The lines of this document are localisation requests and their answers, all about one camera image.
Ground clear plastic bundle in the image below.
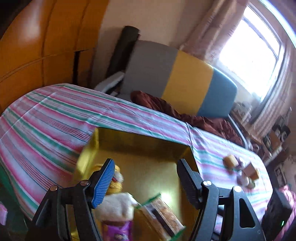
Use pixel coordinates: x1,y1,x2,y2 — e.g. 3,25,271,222
237,174,249,187

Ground purple snack bag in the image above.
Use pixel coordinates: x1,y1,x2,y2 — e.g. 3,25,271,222
101,221,133,241

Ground cream yellow plush toy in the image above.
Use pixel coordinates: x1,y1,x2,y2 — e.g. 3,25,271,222
94,192,139,222

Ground yellow candy toy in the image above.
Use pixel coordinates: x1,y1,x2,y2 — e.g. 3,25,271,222
106,165,124,195

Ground cracker packet green edges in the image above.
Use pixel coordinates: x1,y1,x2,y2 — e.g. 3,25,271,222
136,193,186,240

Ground pink quilt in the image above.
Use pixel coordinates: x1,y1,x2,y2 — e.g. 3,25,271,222
274,185,295,240

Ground green medicine box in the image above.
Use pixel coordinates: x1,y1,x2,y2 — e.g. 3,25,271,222
247,178,255,189

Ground yellow sponge behind boxes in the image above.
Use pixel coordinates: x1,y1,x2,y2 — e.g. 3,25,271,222
249,169,259,181

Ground white cardboard box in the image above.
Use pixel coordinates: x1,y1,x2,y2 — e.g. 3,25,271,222
242,163,256,177

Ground large yellow sponge block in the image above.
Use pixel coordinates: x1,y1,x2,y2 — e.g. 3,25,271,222
223,155,239,169

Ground cluttered side shelf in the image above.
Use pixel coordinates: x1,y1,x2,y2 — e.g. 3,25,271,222
262,107,292,167

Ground striped bed sheet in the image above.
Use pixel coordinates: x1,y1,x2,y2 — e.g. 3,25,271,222
1,83,273,219

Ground dark red blanket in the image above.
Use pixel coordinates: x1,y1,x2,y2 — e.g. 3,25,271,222
130,90,243,146

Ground gold storage box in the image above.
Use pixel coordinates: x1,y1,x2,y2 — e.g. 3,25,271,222
71,128,198,240

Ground wooden desk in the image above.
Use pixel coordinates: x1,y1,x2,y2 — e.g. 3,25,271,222
230,110,263,146

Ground grey yellow blue headboard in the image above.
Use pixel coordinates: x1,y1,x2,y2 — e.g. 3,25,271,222
119,41,237,118

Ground window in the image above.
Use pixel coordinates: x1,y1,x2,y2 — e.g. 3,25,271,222
216,5,284,102

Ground orange wooden wardrobe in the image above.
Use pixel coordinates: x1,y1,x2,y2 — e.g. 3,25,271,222
1,1,108,110

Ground pink floral curtain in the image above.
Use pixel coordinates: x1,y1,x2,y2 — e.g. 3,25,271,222
179,0,249,64

